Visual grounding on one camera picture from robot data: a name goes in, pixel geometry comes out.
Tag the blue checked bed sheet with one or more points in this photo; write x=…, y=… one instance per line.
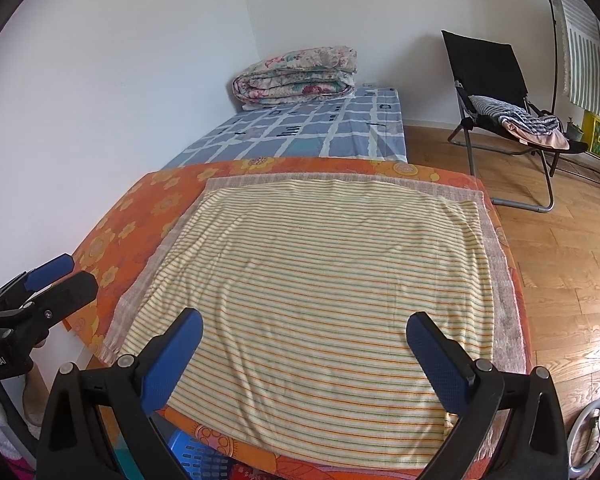
x=305, y=130

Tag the striped cloth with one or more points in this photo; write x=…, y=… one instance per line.
x=505, y=112

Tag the blue plastic basket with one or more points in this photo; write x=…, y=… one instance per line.
x=200, y=455

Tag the small potted plant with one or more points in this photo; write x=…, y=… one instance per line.
x=575, y=132

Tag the striped yellow blanket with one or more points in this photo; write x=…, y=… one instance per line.
x=305, y=280

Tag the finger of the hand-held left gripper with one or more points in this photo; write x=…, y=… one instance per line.
x=50, y=270
x=55, y=300

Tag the pink cloth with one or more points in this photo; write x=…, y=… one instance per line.
x=540, y=139

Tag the orange floral bed sheet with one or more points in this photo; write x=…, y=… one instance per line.
x=130, y=230

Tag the black clothes rack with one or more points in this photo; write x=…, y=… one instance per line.
x=555, y=35

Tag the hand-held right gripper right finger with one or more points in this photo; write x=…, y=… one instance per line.
x=437, y=360

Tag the folded floral quilt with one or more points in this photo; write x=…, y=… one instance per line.
x=295, y=75

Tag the green striped towel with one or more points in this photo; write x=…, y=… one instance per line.
x=580, y=45

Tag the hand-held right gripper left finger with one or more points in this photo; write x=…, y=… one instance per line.
x=175, y=355

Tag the black folding chair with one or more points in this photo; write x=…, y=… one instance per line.
x=480, y=65

